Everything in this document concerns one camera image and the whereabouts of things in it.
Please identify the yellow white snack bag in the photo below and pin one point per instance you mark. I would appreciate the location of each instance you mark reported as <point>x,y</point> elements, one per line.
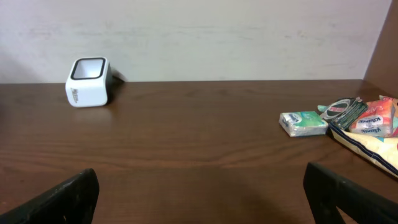
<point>382,152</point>

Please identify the orange white small box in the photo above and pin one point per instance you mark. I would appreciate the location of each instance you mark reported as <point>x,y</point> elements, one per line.
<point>377,120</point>

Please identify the small teal tissue packet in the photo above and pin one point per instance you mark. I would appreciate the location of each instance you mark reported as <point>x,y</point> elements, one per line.
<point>303,123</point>

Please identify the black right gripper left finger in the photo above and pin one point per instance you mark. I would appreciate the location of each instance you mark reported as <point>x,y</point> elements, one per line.
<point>72,201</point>

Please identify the green Zam-Buk tin box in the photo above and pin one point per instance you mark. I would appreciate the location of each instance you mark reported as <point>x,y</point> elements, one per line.
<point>344,112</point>

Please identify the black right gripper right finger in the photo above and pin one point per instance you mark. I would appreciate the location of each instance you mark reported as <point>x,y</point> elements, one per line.
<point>329,193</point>

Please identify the white barcode scanner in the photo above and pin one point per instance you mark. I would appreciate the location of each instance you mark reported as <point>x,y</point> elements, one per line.
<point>89,82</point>

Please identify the teal snack packet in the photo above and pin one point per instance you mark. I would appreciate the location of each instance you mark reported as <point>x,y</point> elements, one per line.
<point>322,108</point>

